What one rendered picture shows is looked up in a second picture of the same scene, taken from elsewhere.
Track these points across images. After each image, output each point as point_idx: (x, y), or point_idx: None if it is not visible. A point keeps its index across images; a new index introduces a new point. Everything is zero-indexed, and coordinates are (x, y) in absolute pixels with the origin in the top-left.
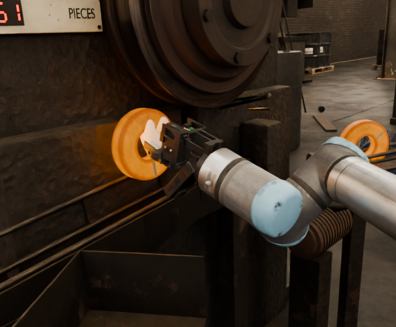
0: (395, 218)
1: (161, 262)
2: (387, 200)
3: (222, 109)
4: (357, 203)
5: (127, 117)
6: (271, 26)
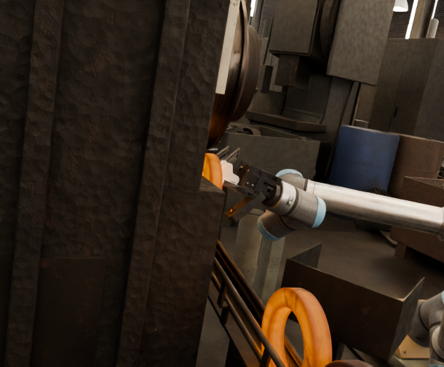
0: (360, 204)
1: (311, 252)
2: (352, 197)
3: None
4: (332, 202)
5: (215, 161)
6: None
